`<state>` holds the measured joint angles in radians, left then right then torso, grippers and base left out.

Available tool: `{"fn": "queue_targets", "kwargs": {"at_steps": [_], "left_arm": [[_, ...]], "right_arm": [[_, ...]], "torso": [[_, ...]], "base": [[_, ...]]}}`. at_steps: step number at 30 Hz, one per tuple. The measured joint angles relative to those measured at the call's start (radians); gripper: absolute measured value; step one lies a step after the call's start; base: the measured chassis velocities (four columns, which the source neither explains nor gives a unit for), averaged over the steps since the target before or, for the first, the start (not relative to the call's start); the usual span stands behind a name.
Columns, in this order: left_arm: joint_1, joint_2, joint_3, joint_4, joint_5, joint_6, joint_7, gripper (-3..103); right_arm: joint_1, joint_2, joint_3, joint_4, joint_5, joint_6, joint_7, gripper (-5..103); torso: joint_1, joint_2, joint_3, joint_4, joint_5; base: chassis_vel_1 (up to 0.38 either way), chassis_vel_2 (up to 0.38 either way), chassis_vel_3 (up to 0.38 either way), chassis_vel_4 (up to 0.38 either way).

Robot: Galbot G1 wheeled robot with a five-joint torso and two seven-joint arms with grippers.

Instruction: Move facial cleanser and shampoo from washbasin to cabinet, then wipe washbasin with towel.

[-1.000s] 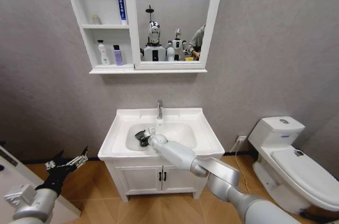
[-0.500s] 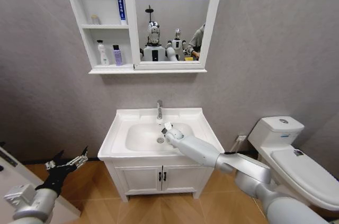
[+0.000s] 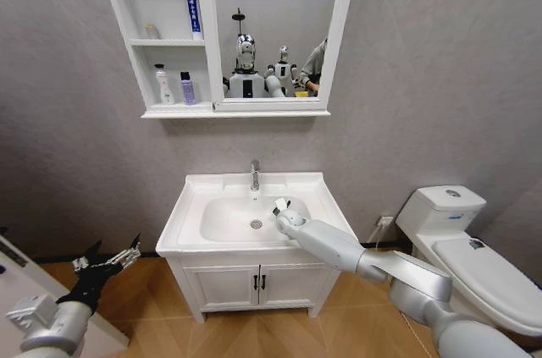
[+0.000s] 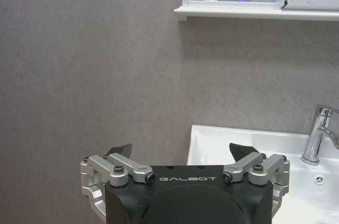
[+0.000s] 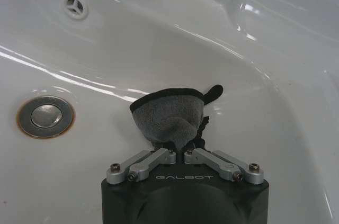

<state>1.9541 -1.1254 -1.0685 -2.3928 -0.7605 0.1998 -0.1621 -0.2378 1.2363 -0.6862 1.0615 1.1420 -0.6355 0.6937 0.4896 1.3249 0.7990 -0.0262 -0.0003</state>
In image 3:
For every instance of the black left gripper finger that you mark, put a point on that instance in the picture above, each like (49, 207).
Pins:
(92, 253)
(130, 253)

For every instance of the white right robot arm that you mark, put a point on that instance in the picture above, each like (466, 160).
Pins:
(334, 243)

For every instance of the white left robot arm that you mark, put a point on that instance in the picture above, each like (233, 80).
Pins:
(51, 324)

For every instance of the white vanity cabinet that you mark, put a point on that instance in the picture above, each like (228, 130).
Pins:
(228, 286)

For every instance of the white ceramic washbasin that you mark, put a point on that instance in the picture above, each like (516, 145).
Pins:
(228, 218)

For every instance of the white furniture panel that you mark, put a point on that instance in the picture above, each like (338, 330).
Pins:
(25, 273)

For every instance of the chrome sink drain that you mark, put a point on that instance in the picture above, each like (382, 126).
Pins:
(256, 224)

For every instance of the chrome faucet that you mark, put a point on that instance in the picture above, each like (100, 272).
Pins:
(255, 176)

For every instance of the white bottle black cap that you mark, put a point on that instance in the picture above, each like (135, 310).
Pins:
(164, 87)

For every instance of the purple bottle black cap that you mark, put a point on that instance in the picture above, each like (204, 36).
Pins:
(188, 91)

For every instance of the small clear jar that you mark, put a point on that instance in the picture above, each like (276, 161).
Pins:
(152, 31)

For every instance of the blue toothpaste tube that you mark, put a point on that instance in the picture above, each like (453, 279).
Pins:
(192, 2)

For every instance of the white framed mirror door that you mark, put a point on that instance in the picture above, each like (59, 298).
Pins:
(275, 28)

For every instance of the chrome toilet flush button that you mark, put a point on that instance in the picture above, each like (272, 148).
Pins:
(453, 193)

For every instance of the white toilet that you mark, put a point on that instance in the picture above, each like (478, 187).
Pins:
(474, 265)

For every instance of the white wall cabinet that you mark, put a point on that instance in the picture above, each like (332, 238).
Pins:
(165, 15)

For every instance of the white wall socket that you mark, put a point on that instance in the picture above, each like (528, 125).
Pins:
(385, 221)

